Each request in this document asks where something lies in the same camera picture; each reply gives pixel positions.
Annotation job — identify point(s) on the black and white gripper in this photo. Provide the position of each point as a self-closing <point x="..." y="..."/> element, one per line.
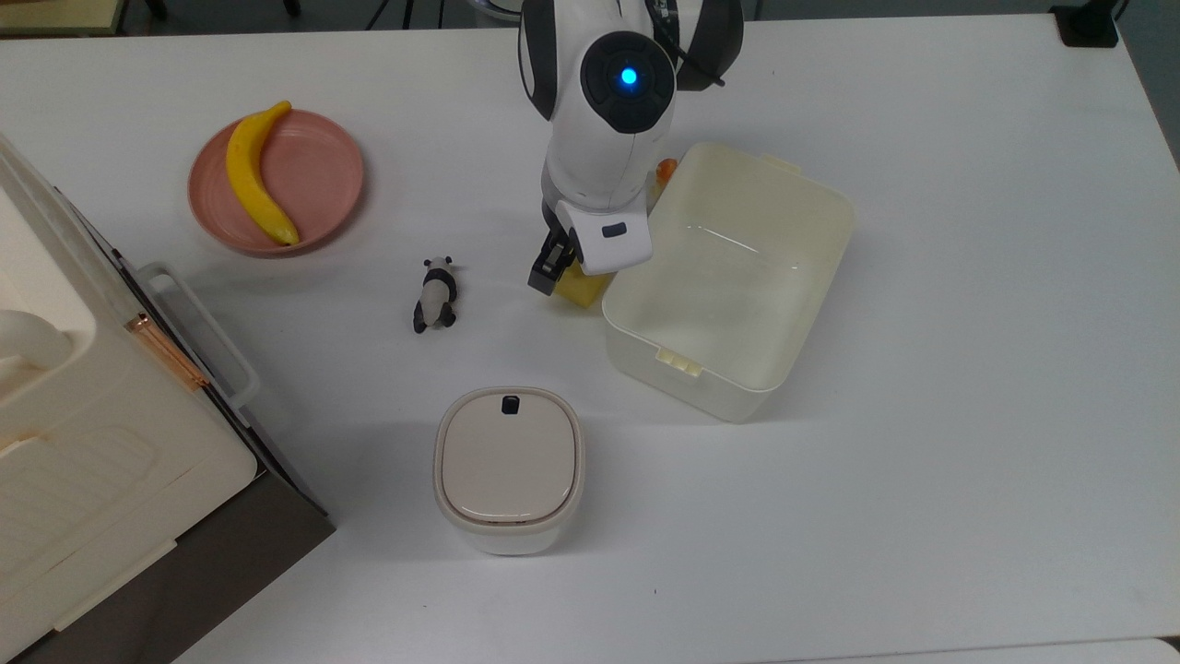
<point x="608" y="235"/>

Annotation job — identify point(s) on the copper appliance latch bar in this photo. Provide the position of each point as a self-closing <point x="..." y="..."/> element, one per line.
<point x="166" y="349"/>

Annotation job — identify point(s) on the yellow banana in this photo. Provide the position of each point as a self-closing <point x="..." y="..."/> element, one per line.
<point x="249" y="180"/>

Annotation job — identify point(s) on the pink plate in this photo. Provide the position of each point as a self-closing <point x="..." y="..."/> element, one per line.
<point x="318" y="180"/>

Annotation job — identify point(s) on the cream toy appliance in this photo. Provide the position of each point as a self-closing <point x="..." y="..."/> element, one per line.
<point x="83" y="461"/>

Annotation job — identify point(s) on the black table clamp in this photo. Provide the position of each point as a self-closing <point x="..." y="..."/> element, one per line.
<point x="1088" y="23"/>

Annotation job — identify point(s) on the wooden side table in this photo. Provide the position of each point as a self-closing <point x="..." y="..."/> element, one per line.
<point x="55" y="14"/>

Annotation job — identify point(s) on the cream plastic box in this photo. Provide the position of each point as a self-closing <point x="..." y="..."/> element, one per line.
<point x="728" y="281"/>

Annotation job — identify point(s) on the small panda figure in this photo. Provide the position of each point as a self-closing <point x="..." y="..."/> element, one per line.
<point x="435" y="297"/>

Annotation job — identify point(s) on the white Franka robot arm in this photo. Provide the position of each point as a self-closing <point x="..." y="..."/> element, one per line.
<point x="599" y="138"/>

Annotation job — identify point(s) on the white lidded bin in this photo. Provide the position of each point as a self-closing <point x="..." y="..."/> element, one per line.
<point x="509" y="470"/>

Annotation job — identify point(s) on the small orange toy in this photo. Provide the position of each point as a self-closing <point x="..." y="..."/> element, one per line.
<point x="667" y="170"/>

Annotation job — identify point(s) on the yellow cube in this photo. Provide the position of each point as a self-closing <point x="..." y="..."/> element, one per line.
<point x="590" y="290"/>

